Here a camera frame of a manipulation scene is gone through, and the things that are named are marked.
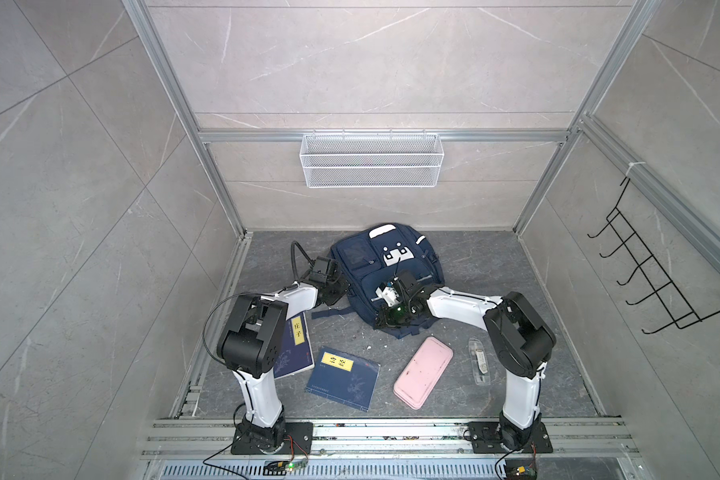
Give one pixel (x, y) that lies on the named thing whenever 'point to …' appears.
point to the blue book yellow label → (343, 378)
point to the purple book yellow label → (296, 352)
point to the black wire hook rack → (661, 287)
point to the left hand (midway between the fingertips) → (351, 278)
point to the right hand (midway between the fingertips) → (374, 324)
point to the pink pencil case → (422, 372)
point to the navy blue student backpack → (371, 259)
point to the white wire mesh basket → (372, 160)
